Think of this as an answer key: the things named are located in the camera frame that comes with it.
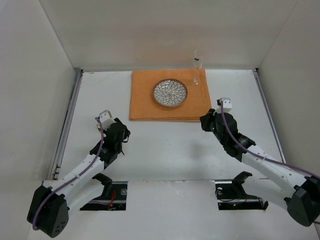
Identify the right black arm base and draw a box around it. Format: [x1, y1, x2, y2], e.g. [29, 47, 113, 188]
[214, 171, 269, 211]

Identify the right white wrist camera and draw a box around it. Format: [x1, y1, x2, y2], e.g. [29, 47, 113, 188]
[216, 97, 232, 114]

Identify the clear wine glass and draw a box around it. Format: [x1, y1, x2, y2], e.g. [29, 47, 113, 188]
[193, 50, 204, 85]

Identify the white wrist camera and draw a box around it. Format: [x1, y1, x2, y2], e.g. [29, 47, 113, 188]
[98, 110, 115, 130]
[216, 97, 232, 114]

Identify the floral patterned ceramic plate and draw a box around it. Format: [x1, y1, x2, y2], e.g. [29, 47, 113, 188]
[152, 78, 188, 108]

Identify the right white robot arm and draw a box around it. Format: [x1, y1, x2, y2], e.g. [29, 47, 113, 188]
[199, 108, 320, 227]

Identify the gold fork dark handle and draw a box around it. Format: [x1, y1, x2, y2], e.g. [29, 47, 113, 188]
[97, 122, 103, 134]

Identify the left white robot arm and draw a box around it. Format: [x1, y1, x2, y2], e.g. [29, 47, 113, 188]
[27, 118, 131, 238]

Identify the orange cloth napkin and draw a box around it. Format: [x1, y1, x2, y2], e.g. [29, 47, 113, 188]
[129, 68, 212, 122]

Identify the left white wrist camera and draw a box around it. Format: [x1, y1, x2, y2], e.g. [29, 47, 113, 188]
[98, 110, 115, 130]

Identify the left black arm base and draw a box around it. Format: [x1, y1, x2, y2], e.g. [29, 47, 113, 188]
[80, 173, 128, 211]

